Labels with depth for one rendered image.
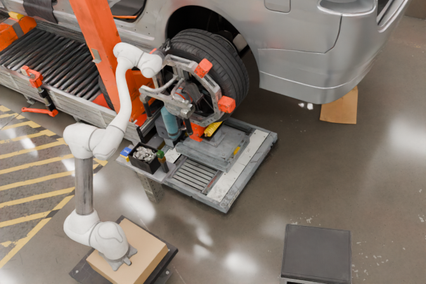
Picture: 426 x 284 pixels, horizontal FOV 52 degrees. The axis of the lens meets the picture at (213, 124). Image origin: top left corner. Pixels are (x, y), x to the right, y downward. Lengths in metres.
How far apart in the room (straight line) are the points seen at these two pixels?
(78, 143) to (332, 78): 1.53
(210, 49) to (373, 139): 1.63
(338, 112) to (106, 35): 2.09
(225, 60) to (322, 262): 1.35
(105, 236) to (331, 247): 1.31
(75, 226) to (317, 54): 1.74
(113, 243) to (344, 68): 1.69
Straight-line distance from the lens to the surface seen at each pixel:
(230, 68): 2.81
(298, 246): 2.75
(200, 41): 2.84
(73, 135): 2.45
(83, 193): 2.61
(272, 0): 2.59
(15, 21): 4.90
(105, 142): 2.36
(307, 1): 2.49
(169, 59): 2.83
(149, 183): 3.27
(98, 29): 2.89
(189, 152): 3.51
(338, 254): 2.74
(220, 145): 3.42
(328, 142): 3.70
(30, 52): 5.18
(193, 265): 3.14
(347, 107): 3.99
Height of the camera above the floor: 2.76
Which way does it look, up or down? 45 degrees down
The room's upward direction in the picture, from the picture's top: 12 degrees counter-clockwise
